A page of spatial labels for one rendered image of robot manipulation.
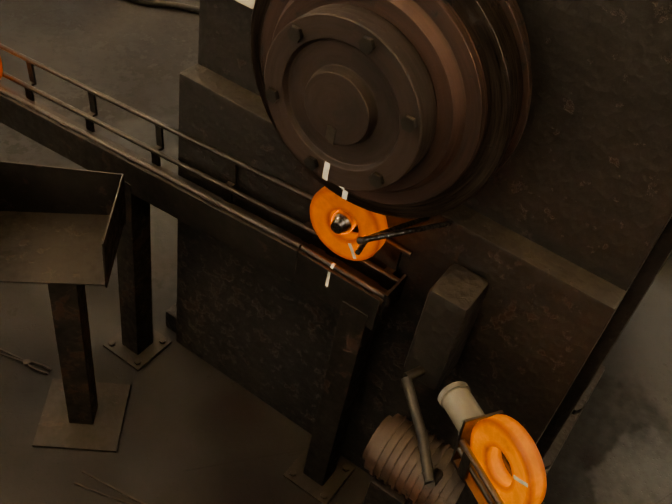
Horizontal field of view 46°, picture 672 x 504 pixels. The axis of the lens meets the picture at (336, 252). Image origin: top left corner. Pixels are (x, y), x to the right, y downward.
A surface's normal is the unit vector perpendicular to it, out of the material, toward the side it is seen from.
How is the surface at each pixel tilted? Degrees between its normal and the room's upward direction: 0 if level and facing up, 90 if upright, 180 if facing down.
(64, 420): 0
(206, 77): 0
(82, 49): 0
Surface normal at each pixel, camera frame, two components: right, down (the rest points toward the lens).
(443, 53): 0.36, 0.08
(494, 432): -0.89, 0.20
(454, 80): 0.44, 0.26
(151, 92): 0.15, -0.71
